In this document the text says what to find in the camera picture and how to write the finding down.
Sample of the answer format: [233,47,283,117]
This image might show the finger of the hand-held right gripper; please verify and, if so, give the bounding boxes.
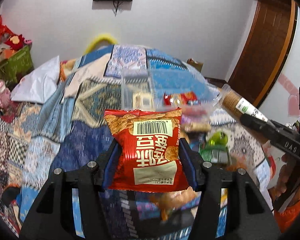
[240,114,278,142]

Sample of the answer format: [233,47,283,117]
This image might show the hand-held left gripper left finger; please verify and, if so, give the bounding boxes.
[19,138,122,240]

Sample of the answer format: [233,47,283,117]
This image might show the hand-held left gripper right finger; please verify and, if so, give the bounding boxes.
[179,137,282,240]

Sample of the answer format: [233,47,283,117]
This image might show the clear tube of round biscuits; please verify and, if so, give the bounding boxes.
[214,84,269,123]

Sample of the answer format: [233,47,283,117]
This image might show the red snack packet with barcode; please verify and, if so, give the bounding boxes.
[104,107,190,193]

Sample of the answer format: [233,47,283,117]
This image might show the clear plastic storage box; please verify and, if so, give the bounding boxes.
[120,66,223,120]

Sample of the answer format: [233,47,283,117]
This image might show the person's right forearm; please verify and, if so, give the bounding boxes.
[274,190,300,233]

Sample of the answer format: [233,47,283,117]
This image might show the person's right hand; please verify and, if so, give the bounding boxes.
[269,154,294,198]

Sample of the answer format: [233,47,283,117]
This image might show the green and white snack pack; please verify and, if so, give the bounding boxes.
[199,146,230,165]

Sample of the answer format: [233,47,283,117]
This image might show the orange snack packet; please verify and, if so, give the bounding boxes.
[150,186,198,220]

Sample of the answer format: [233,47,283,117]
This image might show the pink heart stickers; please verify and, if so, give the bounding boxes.
[287,89,300,117]

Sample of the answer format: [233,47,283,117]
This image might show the small red snack packet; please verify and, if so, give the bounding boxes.
[163,92,198,105]

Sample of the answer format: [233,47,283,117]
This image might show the white sliding wardrobe door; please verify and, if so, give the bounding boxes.
[259,7,300,130]

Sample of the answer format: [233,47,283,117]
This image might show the brown wooden door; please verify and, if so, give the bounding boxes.
[227,0,298,108]

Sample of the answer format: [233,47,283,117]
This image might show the cardboard box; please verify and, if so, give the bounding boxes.
[187,58,204,73]

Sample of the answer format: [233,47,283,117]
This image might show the white plastic bag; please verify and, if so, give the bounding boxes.
[10,55,61,104]

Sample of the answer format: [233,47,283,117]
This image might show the yellow foam tube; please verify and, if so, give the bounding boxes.
[84,33,118,54]

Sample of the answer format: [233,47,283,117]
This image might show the pink rabbit toy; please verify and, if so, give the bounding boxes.
[0,79,12,108]

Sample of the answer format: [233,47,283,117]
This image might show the green storage box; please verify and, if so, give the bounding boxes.
[0,45,35,85]

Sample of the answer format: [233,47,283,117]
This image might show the pile of red cloth things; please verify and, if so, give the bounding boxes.
[0,15,32,63]

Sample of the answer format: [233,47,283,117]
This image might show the black hanging monitor cable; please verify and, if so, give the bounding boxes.
[112,0,123,17]

